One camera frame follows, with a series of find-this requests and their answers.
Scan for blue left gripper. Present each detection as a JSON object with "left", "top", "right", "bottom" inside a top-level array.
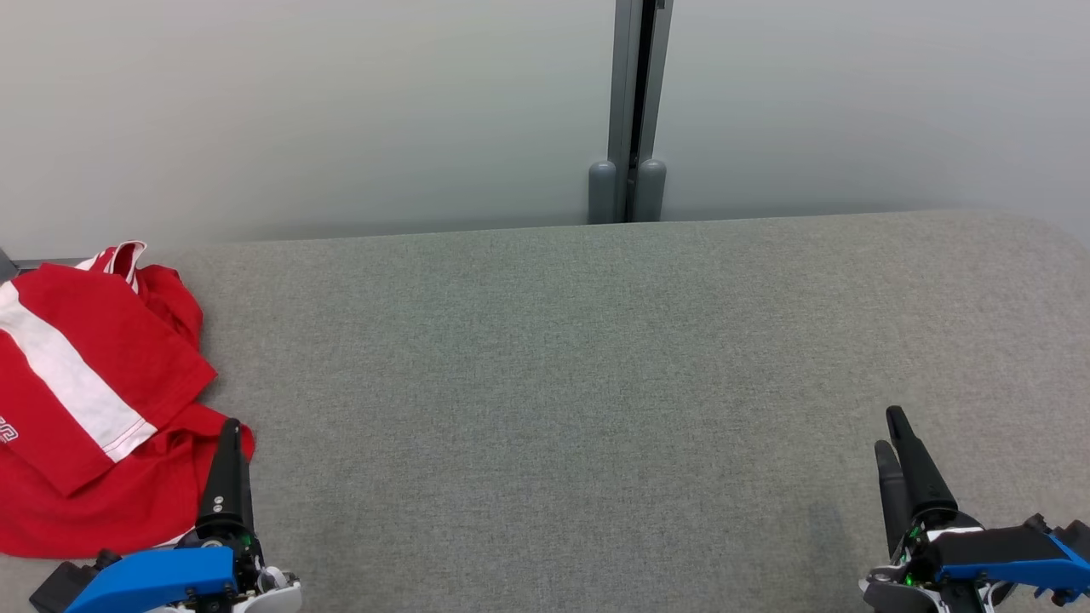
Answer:
[{"left": 64, "top": 417, "right": 265, "bottom": 613}]

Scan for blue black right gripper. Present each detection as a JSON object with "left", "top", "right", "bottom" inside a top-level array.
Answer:
[{"left": 875, "top": 406, "right": 1090, "bottom": 593}]

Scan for red shirt with white trim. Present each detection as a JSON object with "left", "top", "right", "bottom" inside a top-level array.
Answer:
[{"left": 0, "top": 241, "right": 256, "bottom": 559}]

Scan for red shorts with white stripe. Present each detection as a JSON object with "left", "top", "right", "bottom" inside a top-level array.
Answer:
[{"left": 0, "top": 262, "right": 219, "bottom": 500}]

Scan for grey metal rail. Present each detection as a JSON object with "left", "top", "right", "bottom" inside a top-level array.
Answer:
[{"left": 0, "top": 247, "right": 95, "bottom": 284}]

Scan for grey partition post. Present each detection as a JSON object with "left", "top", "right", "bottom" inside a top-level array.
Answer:
[{"left": 588, "top": 0, "right": 675, "bottom": 225}]

